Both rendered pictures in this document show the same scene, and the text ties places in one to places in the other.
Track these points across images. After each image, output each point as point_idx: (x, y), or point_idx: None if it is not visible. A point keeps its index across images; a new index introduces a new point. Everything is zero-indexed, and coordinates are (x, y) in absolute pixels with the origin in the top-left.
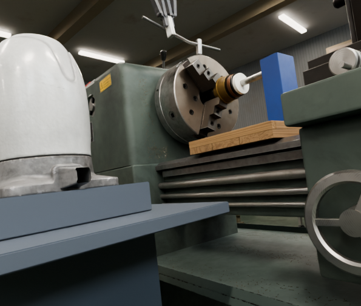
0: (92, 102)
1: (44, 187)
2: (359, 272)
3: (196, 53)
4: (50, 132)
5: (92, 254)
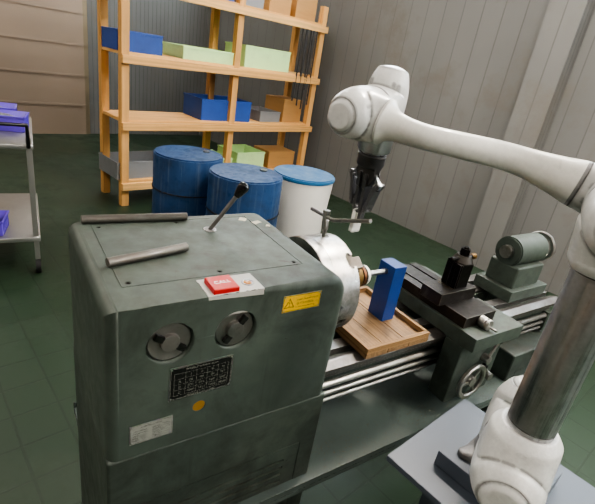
0: (243, 324)
1: None
2: (467, 396)
3: (326, 228)
4: None
5: None
